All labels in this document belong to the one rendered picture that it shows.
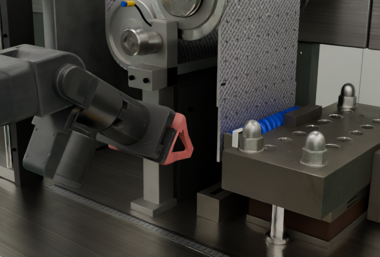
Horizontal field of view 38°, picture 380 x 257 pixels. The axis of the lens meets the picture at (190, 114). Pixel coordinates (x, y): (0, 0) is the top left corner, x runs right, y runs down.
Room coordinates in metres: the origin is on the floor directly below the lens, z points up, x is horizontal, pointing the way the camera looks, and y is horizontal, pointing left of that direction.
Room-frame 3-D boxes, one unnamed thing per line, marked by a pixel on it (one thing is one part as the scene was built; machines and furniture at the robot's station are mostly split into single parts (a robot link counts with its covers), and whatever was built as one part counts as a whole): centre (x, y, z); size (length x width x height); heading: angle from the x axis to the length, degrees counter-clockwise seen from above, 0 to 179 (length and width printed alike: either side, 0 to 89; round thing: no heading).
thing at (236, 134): (0.79, -0.07, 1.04); 0.02 x 0.01 x 0.02; 141
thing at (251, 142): (0.77, -0.09, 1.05); 0.04 x 0.04 x 0.04
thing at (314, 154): (0.72, -0.17, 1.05); 0.04 x 0.04 x 0.04
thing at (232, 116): (0.92, -0.12, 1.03); 0.23 x 0.01 x 0.09; 141
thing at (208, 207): (0.92, -0.12, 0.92); 0.28 x 0.04 x 0.04; 141
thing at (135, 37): (0.82, 0.08, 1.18); 0.04 x 0.02 x 0.04; 51
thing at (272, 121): (0.90, -0.13, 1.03); 0.21 x 0.04 x 0.03; 141
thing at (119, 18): (1.03, 0.02, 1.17); 0.26 x 0.12 x 0.12; 141
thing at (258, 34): (0.91, -0.12, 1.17); 0.23 x 0.01 x 0.18; 141
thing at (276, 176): (0.87, -0.24, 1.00); 0.40 x 0.16 x 0.06; 141
